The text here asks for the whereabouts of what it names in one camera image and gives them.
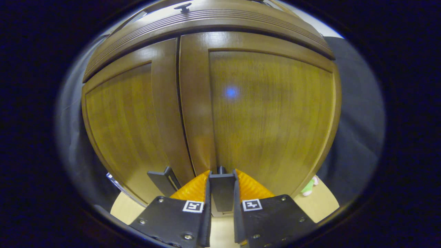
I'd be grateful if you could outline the green plush toy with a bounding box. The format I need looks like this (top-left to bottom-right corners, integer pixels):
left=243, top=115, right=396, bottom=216
left=301, top=176, right=319, bottom=197

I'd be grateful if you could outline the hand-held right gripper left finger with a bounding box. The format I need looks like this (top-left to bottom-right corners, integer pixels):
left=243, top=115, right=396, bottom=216
left=129, top=169, right=212, bottom=248

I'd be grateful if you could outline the wooden cabinet door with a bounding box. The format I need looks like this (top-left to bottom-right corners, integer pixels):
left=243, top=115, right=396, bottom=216
left=179, top=32, right=342, bottom=217
left=82, top=38, right=195, bottom=204

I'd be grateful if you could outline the wooden double-door shoe cabinet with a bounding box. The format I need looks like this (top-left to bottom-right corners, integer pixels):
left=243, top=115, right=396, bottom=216
left=81, top=0, right=342, bottom=218

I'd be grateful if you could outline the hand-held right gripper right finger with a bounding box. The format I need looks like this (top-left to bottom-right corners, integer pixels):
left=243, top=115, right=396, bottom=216
left=233, top=169, right=317, bottom=248

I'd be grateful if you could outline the black door handle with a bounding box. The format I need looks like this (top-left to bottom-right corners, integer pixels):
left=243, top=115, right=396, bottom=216
left=209, top=166, right=236, bottom=212
left=147, top=166, right=181, bottom=197

